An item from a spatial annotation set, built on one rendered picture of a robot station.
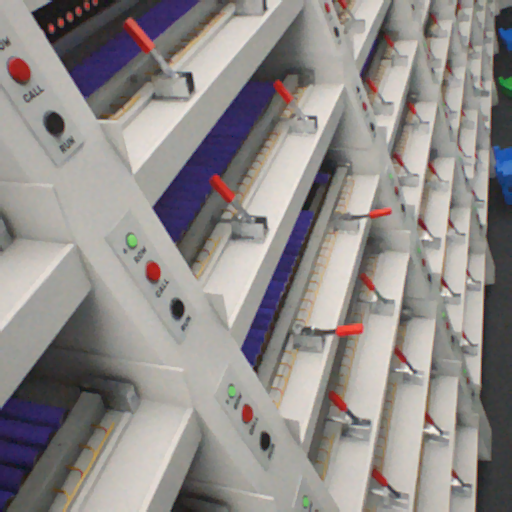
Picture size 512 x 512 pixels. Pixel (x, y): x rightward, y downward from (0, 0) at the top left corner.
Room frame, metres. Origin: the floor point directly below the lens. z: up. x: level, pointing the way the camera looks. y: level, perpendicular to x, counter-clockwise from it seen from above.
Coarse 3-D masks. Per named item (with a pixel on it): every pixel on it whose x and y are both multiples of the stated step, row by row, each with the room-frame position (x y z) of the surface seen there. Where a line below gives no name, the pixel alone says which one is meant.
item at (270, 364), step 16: (336, 176) 1.00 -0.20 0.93; (336, 192) 0.95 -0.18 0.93; (320, 224) 0.87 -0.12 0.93; (320, 240) 0.83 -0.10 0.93; (304, 256) 0.80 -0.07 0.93; (304, 272) 0.77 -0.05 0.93; (304, 288) 0.74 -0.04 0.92; (288, 304) 0.71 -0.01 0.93; (288, 320) 0.68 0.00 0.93; (304, 320) 0.69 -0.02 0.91; (272, 336) 0.66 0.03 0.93; (288, 336) 0.67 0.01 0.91; (272, 352) 0.63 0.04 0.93; (288, 352) 0.64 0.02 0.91; (272, 368) 0.61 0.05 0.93; (272, 384) 0.60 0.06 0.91
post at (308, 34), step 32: (288, 32) 1.05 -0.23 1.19; (320, 32) 1.02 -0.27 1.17; (352, 64) 1.08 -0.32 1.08; (352, 96) 1.02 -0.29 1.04; (352, 128) 1.02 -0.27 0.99; (384, 160) 1.06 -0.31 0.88; (384, 192) 1.02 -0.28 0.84; (384, 224) 1.03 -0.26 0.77; (416, 256) 1.03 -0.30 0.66; (416, 288) 1.02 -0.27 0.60; (448, 320) 1.08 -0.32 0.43; (448, 352) 1.01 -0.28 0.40; (480, 416) 1.05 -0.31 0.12; (480, 448) 1.02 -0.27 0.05
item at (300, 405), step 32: (352, 160) 1.03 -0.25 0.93; (320, 192) 1.00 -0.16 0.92; (352, 192) 0.98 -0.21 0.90; (352, 256) 0.81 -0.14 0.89; (320, 288) 0.76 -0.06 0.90; (352, 288) 0.78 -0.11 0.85; (320, 320) 0.69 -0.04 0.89; (288, 384) 0.60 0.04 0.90; (320, 384) 0.59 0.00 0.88; (288, 416) 0.56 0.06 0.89
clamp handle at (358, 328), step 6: (360, 324) 0.62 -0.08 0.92; (312, 330) 0.64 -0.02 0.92; (318, 330) 0.65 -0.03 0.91; (324, 330) 0.64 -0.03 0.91; (330, 330) 0.64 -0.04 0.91; (336, 330) 0.63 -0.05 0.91; (342, 330) 0.62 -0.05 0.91; (348, 330) 0.62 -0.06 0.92; (354, 330) 0.61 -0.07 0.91; (360, 330) 0.61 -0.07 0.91; (312, 336) 0.65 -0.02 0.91; (318, 336) 0.64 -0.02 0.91; (324, 336) 0.64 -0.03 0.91; (342, 336) 0.62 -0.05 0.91
